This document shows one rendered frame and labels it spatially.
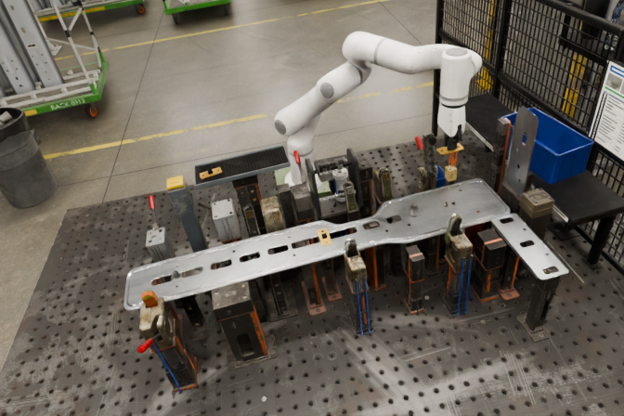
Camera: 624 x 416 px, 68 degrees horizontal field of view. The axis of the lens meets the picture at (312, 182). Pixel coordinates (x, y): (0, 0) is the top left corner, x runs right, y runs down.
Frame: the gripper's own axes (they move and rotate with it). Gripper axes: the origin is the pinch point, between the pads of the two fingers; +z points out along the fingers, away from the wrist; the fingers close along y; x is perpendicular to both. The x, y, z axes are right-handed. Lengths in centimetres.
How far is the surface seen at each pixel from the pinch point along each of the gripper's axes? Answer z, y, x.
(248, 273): 28, 7, -75
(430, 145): 10.8, -15.5, 0.5
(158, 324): 22, 23, -103
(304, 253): 28, 5, -55
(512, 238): 27.7, 22.8, 12.3
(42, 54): 62, -395, -247
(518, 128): 2.8, -2.0, 26.6
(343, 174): 17.3, -19.8, -32.8
